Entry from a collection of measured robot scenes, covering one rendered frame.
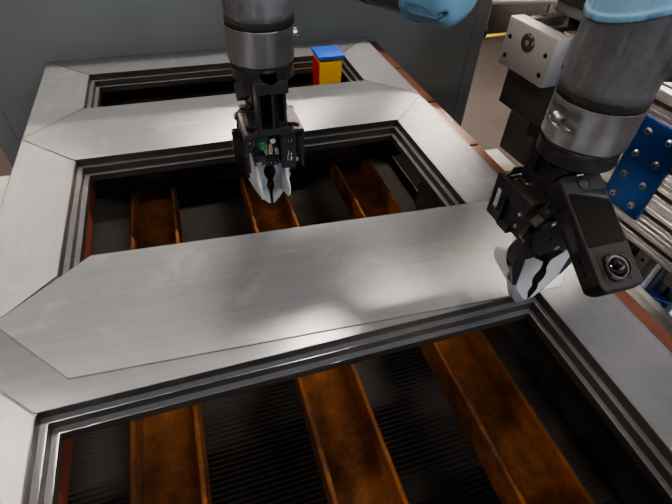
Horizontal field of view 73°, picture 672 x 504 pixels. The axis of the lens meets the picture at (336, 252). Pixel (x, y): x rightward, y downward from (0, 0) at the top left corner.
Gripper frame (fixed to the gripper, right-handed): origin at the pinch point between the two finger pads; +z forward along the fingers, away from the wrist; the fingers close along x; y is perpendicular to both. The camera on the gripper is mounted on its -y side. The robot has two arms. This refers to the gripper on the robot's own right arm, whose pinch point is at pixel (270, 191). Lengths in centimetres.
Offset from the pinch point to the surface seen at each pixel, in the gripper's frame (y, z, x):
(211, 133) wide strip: -20.6, 0.9, -6.3
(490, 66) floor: -219, 86, 198
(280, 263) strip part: 14.1, 0.9, -1.6
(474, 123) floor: -148, 86, 144
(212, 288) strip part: 16.0, 0.8, -10.4
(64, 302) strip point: 13.6, 0.8, -26.8
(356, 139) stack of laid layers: -16.1, 3.2, 19.5
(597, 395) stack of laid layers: 40.3, 3.2, 27.1
